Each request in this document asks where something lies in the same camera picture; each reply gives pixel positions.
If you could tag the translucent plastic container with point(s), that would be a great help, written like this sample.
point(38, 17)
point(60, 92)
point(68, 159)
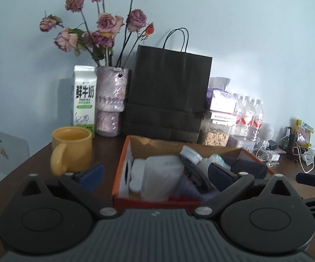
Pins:
point(155, 178)

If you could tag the white wired earphones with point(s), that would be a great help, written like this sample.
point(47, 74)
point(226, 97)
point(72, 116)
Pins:
point(262, 155)

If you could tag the purple tissue pack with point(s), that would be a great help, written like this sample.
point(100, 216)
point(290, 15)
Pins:
point(217, 98)

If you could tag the orange cardboard box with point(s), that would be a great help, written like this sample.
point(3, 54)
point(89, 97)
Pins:
point(136, 147)

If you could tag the lavender knitted cloth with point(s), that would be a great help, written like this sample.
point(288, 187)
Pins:
point(186, 191)

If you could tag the white flat box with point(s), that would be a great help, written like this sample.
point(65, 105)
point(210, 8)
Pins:
point(222, 116)

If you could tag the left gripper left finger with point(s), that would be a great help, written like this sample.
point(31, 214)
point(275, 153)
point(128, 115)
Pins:
point(81, 185)

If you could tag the clear jar of seeds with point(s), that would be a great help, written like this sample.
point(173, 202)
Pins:
point(214, 133)

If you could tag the iridescent bundle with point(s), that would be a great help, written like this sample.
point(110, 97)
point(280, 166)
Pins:
point(204, 164)

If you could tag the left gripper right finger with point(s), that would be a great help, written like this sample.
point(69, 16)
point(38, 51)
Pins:
point(232, 186)

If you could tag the white decorated tin box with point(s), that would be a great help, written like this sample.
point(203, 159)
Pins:
point(237, 141)

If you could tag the black paper bag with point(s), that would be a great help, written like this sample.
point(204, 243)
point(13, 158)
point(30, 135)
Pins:
point(167, 93)

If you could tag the white card with print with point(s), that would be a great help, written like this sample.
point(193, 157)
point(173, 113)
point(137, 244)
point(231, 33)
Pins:
point(13, 152)

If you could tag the dried pink rose bouquet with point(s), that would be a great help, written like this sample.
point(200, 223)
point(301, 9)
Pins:
point(110, 38)

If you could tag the white green milk carton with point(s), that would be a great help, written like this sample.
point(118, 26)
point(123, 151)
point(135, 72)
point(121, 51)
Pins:
point(84, 97)

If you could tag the colourful snack bag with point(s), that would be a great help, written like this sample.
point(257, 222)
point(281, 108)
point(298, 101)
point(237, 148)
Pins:
point(303, 131)

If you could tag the white round jar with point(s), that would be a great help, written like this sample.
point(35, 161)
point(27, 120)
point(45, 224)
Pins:
point(190, 154)

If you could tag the pack of water bottles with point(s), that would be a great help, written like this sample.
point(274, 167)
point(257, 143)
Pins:
point(249, 118)

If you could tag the yellow ceramic mug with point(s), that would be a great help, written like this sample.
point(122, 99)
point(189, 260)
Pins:
point(71, 150)

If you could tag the dark navy zip pouch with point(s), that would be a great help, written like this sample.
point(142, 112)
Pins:
point(258, 170)

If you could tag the white power adapter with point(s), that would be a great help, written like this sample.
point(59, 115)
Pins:
point(273, 157)

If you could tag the dark green bottle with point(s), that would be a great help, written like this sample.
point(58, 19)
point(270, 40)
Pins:
point(289, 140)

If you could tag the black power adapter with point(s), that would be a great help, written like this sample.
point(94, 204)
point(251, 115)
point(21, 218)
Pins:
point(272, 145)

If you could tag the purple wrapped vase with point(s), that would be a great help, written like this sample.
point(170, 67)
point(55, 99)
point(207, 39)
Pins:
point(111, 98)

